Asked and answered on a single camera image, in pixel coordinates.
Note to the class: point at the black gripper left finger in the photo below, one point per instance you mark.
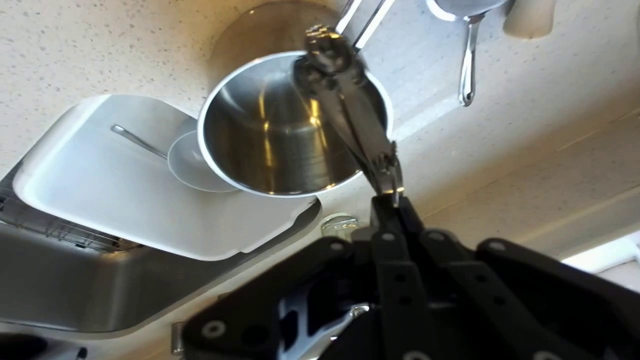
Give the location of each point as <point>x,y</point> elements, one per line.
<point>400,292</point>

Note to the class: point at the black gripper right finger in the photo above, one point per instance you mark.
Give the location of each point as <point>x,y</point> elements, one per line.
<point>485,296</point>

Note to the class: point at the stainless steel pot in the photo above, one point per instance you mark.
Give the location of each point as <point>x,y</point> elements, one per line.
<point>260,134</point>

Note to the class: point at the small metal bowl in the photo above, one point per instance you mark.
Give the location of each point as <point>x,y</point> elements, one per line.
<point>471,13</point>

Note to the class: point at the kitchen sink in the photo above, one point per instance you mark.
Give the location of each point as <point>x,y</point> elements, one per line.
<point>99,237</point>

